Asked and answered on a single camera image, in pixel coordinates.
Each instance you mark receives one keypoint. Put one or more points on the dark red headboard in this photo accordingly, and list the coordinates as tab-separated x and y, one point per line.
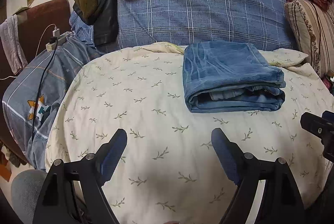
31	24

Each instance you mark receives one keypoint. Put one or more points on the grey-blue star bedsheet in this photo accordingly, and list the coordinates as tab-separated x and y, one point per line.
32	100

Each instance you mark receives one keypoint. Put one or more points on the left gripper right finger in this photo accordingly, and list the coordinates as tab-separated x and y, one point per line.
266	190

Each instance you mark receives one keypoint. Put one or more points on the grey cloth on headboard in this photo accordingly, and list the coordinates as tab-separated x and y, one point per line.
11	45

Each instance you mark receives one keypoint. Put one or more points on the beige striped floral pillow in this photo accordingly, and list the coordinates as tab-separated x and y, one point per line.
314	32

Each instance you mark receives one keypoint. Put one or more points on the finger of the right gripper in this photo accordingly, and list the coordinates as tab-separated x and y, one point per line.
328	116
316	125

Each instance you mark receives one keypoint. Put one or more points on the cream leaf-print quilt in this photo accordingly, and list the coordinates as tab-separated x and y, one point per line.
169	170

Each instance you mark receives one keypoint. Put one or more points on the blue plaid duvet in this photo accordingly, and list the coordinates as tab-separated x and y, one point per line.
183	22

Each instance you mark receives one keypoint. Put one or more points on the white power strip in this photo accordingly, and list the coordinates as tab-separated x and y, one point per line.
57	39

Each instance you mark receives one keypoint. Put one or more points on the blue denim jeans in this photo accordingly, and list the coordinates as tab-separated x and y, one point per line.
220	76

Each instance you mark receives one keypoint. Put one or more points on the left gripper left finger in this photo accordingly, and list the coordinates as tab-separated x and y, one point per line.
72	191

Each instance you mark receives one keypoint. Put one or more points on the grey round cushion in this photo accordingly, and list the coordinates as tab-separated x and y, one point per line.
25	190

